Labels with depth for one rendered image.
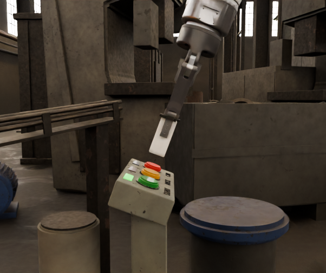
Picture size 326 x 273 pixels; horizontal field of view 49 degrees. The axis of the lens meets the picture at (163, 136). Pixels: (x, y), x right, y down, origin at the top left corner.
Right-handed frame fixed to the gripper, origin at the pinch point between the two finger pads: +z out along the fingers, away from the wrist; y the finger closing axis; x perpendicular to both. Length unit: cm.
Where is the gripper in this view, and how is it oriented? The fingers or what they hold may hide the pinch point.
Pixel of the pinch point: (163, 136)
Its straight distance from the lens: 65.3
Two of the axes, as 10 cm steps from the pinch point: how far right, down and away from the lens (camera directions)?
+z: -3.5, 9.3, 1.1
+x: 9.4, 3.5, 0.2
